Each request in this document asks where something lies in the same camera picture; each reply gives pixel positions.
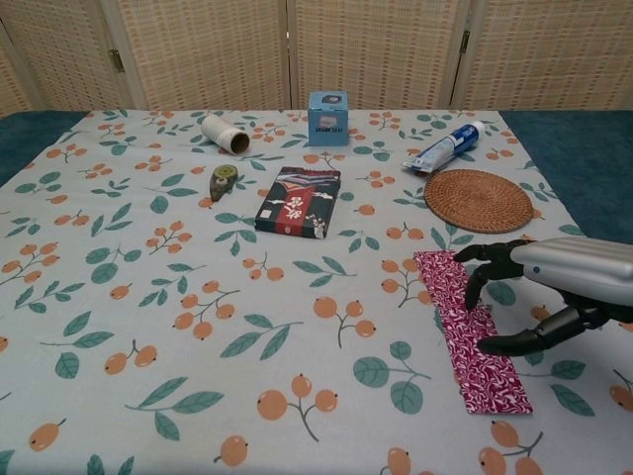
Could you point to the green brown correction tape dispenser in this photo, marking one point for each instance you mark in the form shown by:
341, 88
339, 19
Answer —
221, 180

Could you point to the small blue cardboard box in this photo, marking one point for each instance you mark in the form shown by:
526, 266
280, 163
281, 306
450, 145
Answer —
329, 123

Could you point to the woven bamboo screen panel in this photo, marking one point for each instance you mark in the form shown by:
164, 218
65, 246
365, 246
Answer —
12, 79
376, 49
207, 49
544, 49
64, 49

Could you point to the blue white toothpaste tube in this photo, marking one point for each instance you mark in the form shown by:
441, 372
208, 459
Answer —
445, 146

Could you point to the white paper roll cardboard core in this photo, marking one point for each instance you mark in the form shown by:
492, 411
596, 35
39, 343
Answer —
217, 129

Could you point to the round woven rattan coaster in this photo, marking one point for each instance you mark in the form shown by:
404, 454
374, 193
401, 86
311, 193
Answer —
479, 200

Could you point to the brass screen hinge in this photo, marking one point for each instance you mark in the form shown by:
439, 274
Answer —
465, 42
115, 60

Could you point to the pink patterned packet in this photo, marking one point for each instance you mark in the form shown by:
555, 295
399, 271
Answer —
489, 376

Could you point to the fruit and leaf print tablecloth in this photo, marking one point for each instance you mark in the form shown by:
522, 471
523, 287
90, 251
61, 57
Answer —
148, 297

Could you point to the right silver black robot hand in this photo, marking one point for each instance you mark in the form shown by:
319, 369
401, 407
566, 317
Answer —
578, 269

